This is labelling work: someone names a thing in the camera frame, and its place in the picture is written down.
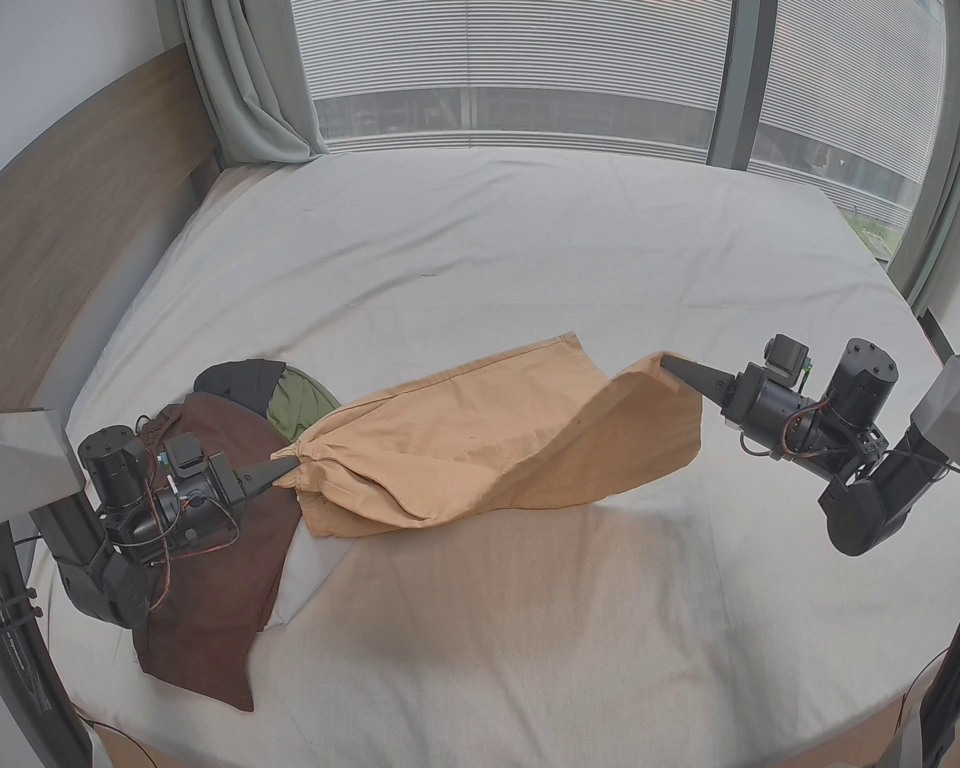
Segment black cable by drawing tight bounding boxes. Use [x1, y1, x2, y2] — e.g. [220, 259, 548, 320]
[896, 645, 960, 759]
[73, 716, 153, 768]

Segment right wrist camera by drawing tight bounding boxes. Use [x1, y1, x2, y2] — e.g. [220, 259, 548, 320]
[762, 335, 814, 390]

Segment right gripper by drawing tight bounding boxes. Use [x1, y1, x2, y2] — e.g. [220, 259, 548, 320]
[718, 363, 817, 456]

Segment window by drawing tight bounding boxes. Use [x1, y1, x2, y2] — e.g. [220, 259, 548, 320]
[288, 0, 946, 264]

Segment bed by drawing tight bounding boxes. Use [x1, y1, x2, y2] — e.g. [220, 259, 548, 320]
[0, 41, 960, 768]

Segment tan shorts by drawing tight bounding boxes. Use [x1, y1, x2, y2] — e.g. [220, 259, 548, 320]
[271, 330, 705, 540]

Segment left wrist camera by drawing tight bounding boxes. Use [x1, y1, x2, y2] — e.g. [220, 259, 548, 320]
[163, 433, 208, 475]

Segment black garment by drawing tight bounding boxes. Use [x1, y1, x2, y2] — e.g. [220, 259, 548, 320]
[193, 360, 291, 418]

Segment white garment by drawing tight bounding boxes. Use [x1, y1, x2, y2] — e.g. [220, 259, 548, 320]
[266, 513, 355, 631]

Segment grey-green curtain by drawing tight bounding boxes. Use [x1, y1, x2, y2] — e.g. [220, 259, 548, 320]
[177, 0, 331, 168]
[887, 0, 960, 318]

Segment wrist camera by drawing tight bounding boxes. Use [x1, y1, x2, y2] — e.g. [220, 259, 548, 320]
[762, 335, 814, 390]
[163, 433, 208, 475]

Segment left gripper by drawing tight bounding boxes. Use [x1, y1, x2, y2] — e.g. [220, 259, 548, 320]
[166, 452, 246, 526]

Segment green garment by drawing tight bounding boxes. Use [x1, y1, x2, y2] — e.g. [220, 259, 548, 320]
[266, 365, 347, 444]

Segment brown garment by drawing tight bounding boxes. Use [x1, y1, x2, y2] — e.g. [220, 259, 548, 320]
[133, 393, 306, 712]

